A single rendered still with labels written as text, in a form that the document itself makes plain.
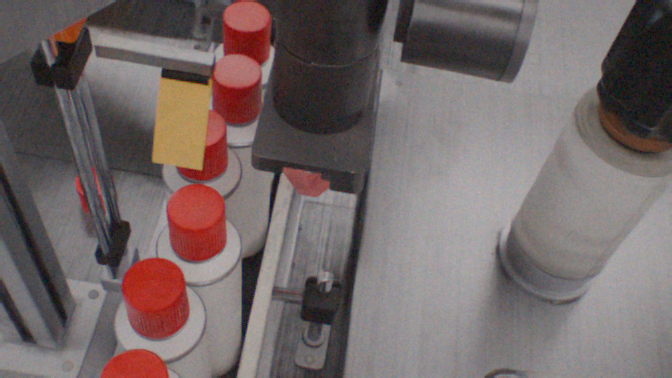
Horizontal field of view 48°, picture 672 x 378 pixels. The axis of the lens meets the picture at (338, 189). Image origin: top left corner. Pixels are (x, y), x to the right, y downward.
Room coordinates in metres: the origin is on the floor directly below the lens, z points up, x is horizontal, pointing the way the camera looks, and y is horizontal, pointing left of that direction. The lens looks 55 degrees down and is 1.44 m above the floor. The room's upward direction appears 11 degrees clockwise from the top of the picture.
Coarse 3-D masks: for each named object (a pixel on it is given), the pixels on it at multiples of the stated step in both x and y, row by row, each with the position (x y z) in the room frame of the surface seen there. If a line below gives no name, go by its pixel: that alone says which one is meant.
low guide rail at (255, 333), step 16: (288, 192) 0.36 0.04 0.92; (288, 208) 0.35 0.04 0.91; (272, 224) 0.33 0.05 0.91; (272, 240) 0.31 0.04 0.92; (272, 256) 0.30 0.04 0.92; (272, 272) 0.28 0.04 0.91; (256, 288) 0.27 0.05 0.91; (256, 304) 0.25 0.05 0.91; (256, 320) 0.24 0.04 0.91; (256, 336) 0.23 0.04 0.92; (256, 352) 0.22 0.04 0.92; (240, 368) 0.20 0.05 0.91; (256, 368) 0.21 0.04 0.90
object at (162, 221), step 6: (162, 210) 0.29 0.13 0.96; (162, 216) 0.29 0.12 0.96; (162, 222) 0.28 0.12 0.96; (156, 228) 0.28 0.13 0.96; (162, 228) 0.28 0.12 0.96; (156, 234) 0.27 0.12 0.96; (156, 240) 0.27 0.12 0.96; (150, 246) 0.26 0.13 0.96; (150, 252) 0.26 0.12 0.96; (120, 348) 0.18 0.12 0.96
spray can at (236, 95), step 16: (224, 64) 0.33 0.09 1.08; (240, 64) 0.34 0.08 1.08; (256, 64) 0.34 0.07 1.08; (224, 80) 0.32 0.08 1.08; (240, 80) 0.32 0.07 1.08; (256, 80) 0.33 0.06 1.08; (224, 96) 0.32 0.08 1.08; (240, 96) 0.32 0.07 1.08; (256, 96) 0.32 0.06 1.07; (224, 112) 0.32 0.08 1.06; (240, 112) 0.32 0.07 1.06; (256, 112) 0.32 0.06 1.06; (240, 128) 0.32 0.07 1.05; (240, 144) 0.31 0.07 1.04; (240, 160) 0.31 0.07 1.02; (256, 176) 0.31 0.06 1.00; (256, 192) 0.31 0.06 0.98; (256, 208) 0.31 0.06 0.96; (256, 224) 0.31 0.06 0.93; (256, 240) 0.31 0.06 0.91
